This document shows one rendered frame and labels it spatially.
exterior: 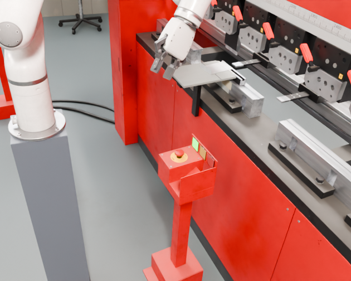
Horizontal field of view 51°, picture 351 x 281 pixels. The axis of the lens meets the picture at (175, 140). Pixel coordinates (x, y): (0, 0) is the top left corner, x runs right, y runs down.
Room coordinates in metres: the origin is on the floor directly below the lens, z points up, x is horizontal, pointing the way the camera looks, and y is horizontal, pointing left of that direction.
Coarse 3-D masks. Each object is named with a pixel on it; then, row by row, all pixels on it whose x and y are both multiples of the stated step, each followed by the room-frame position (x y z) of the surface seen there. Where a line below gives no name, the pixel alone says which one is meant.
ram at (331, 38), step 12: (252, 0) 1.46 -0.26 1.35; (288, 0) 1.29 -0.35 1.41; (300, 0) 1.24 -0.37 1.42; (312, 0) 1.20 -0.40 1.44; (324, 0) 1.15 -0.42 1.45; (336, 0) 1.12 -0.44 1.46; (348, 0) 1.08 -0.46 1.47; (276, 12) 1.33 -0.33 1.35; (288, 12) 1.28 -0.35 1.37; (324, 12) 1.14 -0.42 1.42; (336, 12) 1.11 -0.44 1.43; (348, 12) 1.07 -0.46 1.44; (300, 24) 1.22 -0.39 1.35; (312, 24) 1.17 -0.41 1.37; (348, 24) 1.06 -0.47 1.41; (324, 36) 1.12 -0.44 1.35; (336, 36) 1.08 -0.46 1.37; (348, 48) 1.03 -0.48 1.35
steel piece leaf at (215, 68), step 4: (212, 64) 1.63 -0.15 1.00; (216, 64) 1.63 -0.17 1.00; (204, 68) 1.56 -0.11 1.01; (208, 68) 1.54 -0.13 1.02; (212, 68) 1.59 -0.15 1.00; (216, 68) 1.59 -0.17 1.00; (220, 68) 1.59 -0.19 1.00; (224, 68) 1.59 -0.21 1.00; (208, 72) 1.54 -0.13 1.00; (212, 72) 1.54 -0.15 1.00; (216, 72) 1.54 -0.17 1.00
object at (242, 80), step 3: (225, 63) 1.65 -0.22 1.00; (231, 69) 1.60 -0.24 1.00; (234, 69) 1.59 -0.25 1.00; (234, 72) 1.58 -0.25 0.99; (237, 72) 1.56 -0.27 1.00; (237, 75) 1.55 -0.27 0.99; (240, 75) 1.53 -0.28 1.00; (237, 78) 1.51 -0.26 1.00; (240, 78) 1.51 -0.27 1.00; (243, 78) 1.51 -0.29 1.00; (237, 81) 1.51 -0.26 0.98; (240, 81) 1.49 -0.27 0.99; (243, 81) 1.50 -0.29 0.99; (240, 84) 1.49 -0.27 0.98; (243, 84) 1.50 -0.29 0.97
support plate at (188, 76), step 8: (192, 64) 1.62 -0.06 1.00; (200, 64) 1.62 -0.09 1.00; (208, 64) 1.63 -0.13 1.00; (176, 72) 1.52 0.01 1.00; (184, 72) 1.53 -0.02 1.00; (192, 72) 1.53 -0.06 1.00; (200, 72) 1.54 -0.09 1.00; (224, 72) 1.55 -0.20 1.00; (184, 80) 1.45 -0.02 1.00; (192, 80) 1.46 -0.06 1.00; (200, 80) 1.46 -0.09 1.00; (208, 80) 1.46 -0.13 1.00; (216, 80) 1.47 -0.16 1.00
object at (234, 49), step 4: (228, 36) 1.62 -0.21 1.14; (232, 36) 1.60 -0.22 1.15; (236, 36) 1.57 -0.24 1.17; (228, 40) 1.62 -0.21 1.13; (232, 40) 1.59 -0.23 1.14; (236, 40) 1.57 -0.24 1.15; (228, 44) 1.62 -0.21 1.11; (232, 44) 1.59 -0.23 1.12; (236, 44) 1.56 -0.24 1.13; (240, 44) 1.57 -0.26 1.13; (228, 48) 1.63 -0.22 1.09; (232, 48) 1.59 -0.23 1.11; (236, 48) 1.56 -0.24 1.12; (236, 52) 1.57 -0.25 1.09
